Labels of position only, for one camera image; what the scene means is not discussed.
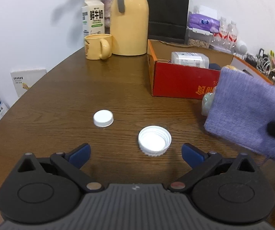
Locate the purple knitted cloth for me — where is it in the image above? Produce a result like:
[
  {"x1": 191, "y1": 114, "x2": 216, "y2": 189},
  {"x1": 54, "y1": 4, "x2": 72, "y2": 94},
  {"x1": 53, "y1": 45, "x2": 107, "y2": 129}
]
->
[{"x1": 204, "y1": 67, "x2": 275, "y2": 160}]

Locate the large white ribbed cap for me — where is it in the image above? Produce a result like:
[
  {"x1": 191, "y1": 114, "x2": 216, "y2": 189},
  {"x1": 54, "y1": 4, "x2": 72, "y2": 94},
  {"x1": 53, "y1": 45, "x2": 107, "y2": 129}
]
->
[{"x1": 138, "y1": 125, "x2": 172, "y2": 157}]

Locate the small white bottle cap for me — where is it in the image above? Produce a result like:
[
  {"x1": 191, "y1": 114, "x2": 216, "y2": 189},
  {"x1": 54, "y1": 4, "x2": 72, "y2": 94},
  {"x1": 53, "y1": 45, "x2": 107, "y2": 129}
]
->
[{"x1": 93, "y1": 110, "x2": 114, "y2": 128}]

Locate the iridescent ball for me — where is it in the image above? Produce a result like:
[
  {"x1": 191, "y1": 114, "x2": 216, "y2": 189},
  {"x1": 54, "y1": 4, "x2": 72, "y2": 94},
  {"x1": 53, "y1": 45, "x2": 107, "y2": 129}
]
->
[{"x1": 202, "y1": 92, "x2": 215, "y2": 116}]

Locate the yellow plush toy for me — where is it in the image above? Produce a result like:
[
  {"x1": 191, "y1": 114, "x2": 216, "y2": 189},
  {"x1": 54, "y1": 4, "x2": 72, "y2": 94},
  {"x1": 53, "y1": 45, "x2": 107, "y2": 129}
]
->
[{"x1": 224, "y1": 65, "x2": 240, "y2": 71}]

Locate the dark navy pouch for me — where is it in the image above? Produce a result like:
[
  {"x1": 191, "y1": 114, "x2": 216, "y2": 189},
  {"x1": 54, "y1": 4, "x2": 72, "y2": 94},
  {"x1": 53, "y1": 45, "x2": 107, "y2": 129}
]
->
[{"x1": 209, "y1": 63, "x2": 222, "y2": 71}]

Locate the red cardboard pumpkin box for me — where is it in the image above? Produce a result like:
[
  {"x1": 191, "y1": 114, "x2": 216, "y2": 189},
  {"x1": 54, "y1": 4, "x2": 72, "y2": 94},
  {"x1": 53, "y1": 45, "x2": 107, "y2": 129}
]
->
[{"x1": 147, "y1": 39, "x2": 274, "y2": 100}]

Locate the white robot figurine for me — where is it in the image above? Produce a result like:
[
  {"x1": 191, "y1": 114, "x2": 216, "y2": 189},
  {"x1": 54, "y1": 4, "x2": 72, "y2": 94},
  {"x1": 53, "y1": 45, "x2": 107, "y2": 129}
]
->
[{"x1": 234, "y1": 40, "x2": 248, "y2": 56}]

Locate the water bottle left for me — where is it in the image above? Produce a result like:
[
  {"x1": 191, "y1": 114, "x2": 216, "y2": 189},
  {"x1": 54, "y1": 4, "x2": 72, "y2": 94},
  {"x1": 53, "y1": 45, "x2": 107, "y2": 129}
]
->
[{"x1": 218, "y1": 17, "x2": 229, "y2": 46}]

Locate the water bottle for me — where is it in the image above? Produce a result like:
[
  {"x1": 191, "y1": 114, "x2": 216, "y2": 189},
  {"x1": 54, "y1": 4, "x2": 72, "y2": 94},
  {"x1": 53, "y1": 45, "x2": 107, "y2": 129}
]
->
[
  {"x1": 218, "y1": 17, "x2": 229, "y2": 46},
  {"x1": 227, "y1": 20, "x2": 238, "y2": 49}
]

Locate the water bottle middle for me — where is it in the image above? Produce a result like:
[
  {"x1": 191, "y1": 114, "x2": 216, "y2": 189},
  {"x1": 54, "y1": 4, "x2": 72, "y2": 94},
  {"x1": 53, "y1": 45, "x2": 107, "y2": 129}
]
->
[{"x1": 227, "y1": 20, "x2": 238, "y2": 49}]

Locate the yellow ceramic mug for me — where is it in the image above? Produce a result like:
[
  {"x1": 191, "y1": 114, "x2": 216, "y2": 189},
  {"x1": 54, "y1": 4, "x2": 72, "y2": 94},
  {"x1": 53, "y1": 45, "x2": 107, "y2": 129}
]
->
[{"x1": 84, "y1": 34, "x2": 112, "y2": 60}]

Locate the clear seed container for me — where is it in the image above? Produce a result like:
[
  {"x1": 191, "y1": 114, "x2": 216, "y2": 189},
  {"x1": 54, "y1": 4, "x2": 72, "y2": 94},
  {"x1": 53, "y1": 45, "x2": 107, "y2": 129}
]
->
[{"x1": 186, "y1": 28, "x2": 213, "y2": 49}]

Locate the purple tissue pack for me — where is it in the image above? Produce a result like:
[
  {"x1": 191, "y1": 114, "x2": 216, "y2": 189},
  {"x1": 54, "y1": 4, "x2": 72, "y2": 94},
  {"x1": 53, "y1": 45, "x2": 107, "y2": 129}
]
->
[{"x1": 188, "y1": 14, "x2": 220, "y2": 33}]

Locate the white milk carton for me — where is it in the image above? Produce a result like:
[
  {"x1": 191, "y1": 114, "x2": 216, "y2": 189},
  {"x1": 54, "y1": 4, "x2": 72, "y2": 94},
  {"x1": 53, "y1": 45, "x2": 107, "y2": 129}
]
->
[{"x1": 82, "y1": 0, "x2": 105, "y2": 36}]

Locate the yellow thermos jug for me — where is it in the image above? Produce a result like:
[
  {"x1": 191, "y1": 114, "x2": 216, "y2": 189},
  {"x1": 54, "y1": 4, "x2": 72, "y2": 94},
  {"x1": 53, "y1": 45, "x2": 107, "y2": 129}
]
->
[{"x1": 110, "y1": 0, "x2": 149, "y2": 56}]

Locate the black paper bag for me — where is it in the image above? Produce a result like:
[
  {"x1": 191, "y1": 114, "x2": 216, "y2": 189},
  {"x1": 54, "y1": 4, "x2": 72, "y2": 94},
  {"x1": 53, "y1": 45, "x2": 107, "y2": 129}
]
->
[{"x1": 147, "y1": 0, "x2": 189, "y2": 44}]

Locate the tangled cables pile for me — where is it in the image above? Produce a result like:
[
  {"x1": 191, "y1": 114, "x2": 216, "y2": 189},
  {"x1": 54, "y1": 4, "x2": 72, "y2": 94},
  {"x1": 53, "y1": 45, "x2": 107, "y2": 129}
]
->
[{"x1": 245, "y1": 49, "x2": 275, "y2": 74}]

